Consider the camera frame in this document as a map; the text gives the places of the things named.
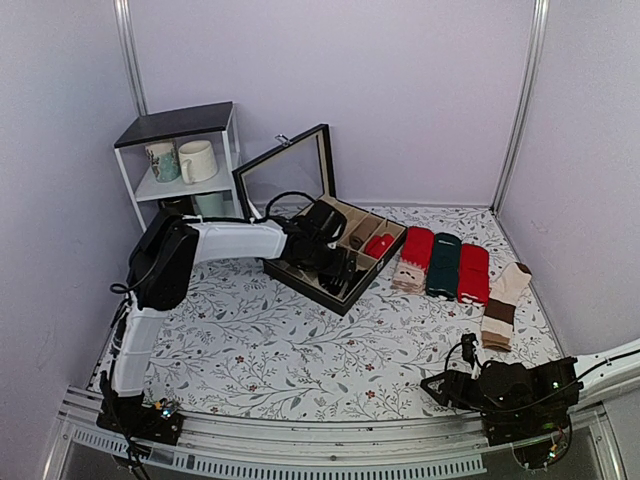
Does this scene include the cream brown striped sock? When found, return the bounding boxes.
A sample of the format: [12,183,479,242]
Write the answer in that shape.
[480,262,532,352]

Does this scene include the rolled tan sock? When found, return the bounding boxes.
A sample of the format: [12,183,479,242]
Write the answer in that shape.
[349,217,380,250]

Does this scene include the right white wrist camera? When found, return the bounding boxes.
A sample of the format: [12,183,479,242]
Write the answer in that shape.
[471,347,486,380]

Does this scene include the red white sock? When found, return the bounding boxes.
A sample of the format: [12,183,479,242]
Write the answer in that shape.
[457,243,490,306]

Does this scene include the white ceramic mug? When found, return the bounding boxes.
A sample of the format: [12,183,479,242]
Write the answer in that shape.
[178,140,218,185]

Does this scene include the mint green tumbler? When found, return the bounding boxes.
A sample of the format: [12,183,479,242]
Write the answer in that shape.
[195,192,235,217]

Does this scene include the patterned teal white mug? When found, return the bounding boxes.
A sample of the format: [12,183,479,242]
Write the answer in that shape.
[145,140,181,183]

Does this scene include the black white striped sock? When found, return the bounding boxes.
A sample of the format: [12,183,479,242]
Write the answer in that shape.
[318,272,354,297]

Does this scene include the dark green sock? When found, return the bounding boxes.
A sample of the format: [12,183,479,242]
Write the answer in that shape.
[426,232,462,301]

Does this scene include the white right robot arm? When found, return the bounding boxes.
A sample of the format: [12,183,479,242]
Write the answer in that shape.
[420,334,639,436]

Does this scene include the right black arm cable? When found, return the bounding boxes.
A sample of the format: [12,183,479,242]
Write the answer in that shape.
[443,342,640,414]

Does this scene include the left aluminium corner post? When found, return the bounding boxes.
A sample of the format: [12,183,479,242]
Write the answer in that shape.
[113,0,148,116]

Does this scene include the black mug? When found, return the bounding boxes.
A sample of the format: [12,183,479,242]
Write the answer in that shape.
[157,196,195,215]

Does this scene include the rolled black sock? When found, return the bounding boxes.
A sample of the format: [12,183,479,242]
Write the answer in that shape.
[347,269,368,295]

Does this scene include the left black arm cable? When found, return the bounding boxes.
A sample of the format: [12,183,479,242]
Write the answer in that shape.
[109,191,321,301]

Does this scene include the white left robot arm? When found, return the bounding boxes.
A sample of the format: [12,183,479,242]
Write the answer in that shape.
[100,201,356,434]

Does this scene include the white shelf black top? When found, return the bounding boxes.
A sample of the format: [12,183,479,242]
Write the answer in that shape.
[114,101,242,229]

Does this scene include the floral white table mat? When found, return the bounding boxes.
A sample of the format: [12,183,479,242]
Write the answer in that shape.
[89,205,564,421]

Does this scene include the red beige patterned sock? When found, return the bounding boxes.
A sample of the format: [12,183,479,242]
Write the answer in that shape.
[391,226,435,295]

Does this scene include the right aluminium corner post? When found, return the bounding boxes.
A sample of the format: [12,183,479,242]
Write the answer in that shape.
[491,0,550,218]

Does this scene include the rolled red sock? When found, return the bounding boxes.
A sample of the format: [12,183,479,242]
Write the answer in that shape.
[364,233,395,259]

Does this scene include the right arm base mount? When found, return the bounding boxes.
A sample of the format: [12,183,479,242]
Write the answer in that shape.
[481,407,573,471]

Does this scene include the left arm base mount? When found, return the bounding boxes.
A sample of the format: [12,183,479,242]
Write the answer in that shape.
[96,392,185,446]

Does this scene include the black compartment storage box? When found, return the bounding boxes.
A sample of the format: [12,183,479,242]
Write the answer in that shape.
[233,124,407,315]

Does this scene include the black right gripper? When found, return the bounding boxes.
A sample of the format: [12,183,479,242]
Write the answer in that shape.
[422,370,529,417]

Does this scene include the aluminium front rail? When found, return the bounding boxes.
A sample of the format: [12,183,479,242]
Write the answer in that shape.
[42,394,626,480]

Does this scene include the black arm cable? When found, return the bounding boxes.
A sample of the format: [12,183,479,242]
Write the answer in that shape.
[443,342,640,414]
[109,191,321,301]

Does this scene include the aluminium corner post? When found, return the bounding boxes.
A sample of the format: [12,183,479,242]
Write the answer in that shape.
[113,0,148,116]
[491,0,550,218]

